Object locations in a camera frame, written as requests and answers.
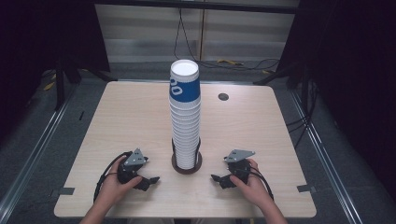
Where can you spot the stack of paper cups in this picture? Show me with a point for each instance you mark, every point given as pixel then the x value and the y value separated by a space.
pixel 185 124

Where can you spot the dark curtain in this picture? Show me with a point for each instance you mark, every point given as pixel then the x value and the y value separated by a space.
pixel 37 46
pixel 358 77

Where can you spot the dark overhead beam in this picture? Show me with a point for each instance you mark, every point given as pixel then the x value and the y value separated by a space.
pixel 202 5

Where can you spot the metal floor rail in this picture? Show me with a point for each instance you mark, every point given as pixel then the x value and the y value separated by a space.
pixel 37 143
pixel 317 143

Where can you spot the grey tape piece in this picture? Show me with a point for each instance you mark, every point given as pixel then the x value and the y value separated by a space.
pixel 67 191
pixel 306 188

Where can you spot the round dark table grommet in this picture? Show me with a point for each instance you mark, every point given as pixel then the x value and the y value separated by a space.
pixel 223 96

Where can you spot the person's right hand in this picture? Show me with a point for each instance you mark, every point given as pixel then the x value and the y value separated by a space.
pixel 255 189

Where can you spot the yellow floor tape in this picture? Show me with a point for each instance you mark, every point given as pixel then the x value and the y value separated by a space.
pixel 229 62
pixel 49 86

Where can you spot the person's left hand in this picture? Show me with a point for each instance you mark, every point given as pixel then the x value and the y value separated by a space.
pixel 113 189

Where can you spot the black stand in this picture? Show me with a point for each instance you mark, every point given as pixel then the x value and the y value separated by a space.
pixel 59 90

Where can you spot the dark round cup holder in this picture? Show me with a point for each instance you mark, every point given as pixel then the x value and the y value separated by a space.
pixel 186 171

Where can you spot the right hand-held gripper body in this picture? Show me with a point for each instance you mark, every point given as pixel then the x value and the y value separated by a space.
pixel 239 169

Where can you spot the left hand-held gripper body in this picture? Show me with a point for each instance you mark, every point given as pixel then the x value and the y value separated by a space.
pixel 134 159

